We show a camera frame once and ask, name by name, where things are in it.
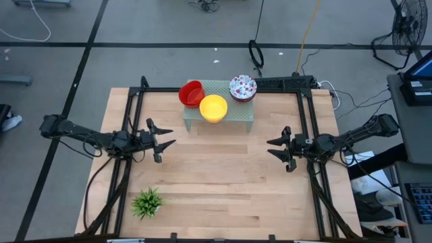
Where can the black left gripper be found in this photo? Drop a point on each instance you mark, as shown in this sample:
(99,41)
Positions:
(148,140)

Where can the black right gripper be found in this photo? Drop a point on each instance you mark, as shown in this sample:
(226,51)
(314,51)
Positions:
(300,146)

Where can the red plastic mini bowl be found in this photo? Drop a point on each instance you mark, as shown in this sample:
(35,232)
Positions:
(190,94)
(190,106)

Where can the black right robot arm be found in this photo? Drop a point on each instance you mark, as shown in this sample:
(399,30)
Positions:
(364,131)

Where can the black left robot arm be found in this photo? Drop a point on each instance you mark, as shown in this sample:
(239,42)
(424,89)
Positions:
(77,130)

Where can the green perforated metal shelf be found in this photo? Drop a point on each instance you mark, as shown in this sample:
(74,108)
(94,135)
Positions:
(241,113)

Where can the black perforated box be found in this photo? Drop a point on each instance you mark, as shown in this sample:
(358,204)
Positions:
(287,82)

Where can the small green artificial plant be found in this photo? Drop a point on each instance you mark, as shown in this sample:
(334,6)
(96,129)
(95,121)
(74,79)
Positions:
(146,203)

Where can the white paper sheet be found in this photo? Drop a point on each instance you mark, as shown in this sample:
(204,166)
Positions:
(366,184)

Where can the black desk beam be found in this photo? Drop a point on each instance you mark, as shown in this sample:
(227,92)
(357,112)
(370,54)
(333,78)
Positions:
(378,161)

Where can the dark shoe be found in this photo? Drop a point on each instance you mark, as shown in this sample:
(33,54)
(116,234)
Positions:
(371,209)

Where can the white shoe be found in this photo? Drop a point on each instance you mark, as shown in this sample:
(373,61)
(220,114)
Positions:
(388,197)
(13,122)

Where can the grey desk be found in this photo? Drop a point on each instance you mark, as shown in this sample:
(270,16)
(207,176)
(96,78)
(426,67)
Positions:
(415,135)
(418,172)

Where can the black desktop device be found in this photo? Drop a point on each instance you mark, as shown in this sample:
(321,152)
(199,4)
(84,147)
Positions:
(416,94)

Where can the black computer keyboard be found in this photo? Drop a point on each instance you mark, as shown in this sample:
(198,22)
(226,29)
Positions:
(423,202)

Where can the black bag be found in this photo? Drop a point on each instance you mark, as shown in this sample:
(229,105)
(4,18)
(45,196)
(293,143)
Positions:
(4,113)

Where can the computer monitor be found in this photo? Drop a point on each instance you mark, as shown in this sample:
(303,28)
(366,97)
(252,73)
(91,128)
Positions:
(423,69)

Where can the black standing floor fan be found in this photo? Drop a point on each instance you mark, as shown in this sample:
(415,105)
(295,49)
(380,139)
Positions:
(410,23)

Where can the grey cart base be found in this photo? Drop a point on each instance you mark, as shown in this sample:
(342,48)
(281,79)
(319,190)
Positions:
(40,2)

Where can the black aluminium table frame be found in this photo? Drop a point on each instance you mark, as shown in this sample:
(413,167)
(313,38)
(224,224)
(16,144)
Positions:
(158,89)

